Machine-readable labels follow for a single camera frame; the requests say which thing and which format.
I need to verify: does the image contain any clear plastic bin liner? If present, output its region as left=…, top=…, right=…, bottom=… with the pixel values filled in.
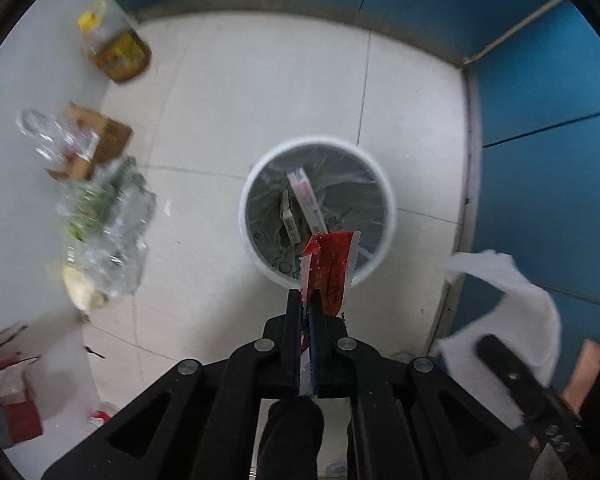
left=244, top=142, right=389, bottom=281

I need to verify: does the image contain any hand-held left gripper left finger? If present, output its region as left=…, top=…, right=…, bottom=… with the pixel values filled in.
left=40, top=289, right=301, bottom=480

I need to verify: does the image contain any small grey and white carton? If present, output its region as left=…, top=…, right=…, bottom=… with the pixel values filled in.
left=279, top=189, right=302, bottom=246

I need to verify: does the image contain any clear plastic bottle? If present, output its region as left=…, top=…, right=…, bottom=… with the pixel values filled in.
left=16, top=107, right=102, bottom=162

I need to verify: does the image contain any white tissue paper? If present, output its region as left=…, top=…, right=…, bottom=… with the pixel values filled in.
left=437, top=249, right=564, bottom=387

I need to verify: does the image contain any red and white snack wrapper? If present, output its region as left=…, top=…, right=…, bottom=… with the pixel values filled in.
left=299, top=230, right=364, bottom=397

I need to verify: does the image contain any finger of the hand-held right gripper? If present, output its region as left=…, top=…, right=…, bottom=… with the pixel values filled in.
left=476, top=334, right=552, bottom=427

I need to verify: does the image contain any clear plastic bag with greens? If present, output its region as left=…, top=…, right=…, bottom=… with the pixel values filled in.
left=59, top=157, right=157, bottom=302

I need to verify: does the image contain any white round trash can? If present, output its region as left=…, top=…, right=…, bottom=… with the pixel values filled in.
left=237, top=134, right=397, bottom=291

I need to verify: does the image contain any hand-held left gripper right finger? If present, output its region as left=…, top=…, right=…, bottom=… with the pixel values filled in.
left=309, top=304, right=542, bottom=480

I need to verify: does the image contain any red and white cardboard box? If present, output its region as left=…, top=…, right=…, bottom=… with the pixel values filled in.
left=0, top=324, right=44, bottom=447

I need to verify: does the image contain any yellow cooking oil bottle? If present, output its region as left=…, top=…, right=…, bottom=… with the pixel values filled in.
left=77, top=0, right=153, bottom=84

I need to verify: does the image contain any person's right hand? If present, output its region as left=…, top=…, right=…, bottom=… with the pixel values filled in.
left=563, top=338, right=600, bottom=412

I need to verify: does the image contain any yellow fruit peel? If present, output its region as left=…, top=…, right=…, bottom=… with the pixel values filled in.
left=62, top=265, right=111, bottom=312

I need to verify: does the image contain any white and pink carton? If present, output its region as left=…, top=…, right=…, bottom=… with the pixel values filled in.
left=286, top=169, right=329, bottom=236

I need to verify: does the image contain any brown cardboard box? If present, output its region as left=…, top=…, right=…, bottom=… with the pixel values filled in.
left=47, top=102, right=134, bottom=182

